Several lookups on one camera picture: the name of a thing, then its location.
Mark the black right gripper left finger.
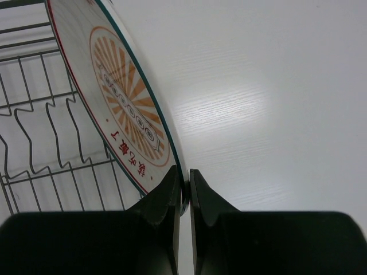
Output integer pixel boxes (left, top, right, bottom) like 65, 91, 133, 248
1, 166, 181, 274

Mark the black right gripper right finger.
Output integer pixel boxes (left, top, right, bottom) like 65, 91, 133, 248
190, 169, 366, 274

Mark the white plate with orange sunburst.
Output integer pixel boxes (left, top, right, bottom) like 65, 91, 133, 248
47, 0, 190, 214

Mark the grey wire dish rack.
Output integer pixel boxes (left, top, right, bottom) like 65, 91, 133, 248
1, 1, 143, 219

